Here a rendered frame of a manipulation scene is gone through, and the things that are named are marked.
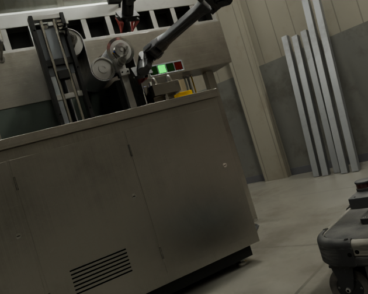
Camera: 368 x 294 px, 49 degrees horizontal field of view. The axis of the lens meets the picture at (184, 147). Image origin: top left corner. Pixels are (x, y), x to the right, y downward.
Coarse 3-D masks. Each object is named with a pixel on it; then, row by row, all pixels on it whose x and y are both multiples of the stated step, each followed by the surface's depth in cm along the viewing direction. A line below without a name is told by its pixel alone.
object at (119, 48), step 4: (116, 44) 210; (120, 44) 211; (124, 44) 212; (116, 48) 209; (120, 48) 210; (128, 48) 212; (116, 52) 209; (120, 52) 210; (124, 52) 211; (120, 56) 210; (124, 56) 212
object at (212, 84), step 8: (208, 72) 291; (208, 80) 291; (208, 88) 293; (224, 112) 292; (224, 120) 291; (232, 136) 293; (232, 144) 292; (240, 168) 292; (240, 176) 291; (248, 192) 292; (248, 200) 291; (256, 216) 292
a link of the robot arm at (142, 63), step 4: (148, 44) 198; (144, 48) 199; (148, 48) 197; (144, 52) 199; (148, 56) 199; (140, 60) 199; (144, 60) 198; (148, 60) 198; (152, 60) 201; (140, 64) 197; (144, 64) 196; (148, 64) 196; (140, 68) 196; (144, 68) 196; (148, 68) 196; (140, 72) 198; (144, 72) 198; (148, 72) 199
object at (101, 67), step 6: (96, 60) 207; (102, 60) 208; (108, 60) 209; (96, 66) 207; (102, 66) 208; (108, 66) 209; (96, 72) 206; (102, 72) 207; (108, 72) 209; (102, 78) 207; (108, 78) 208
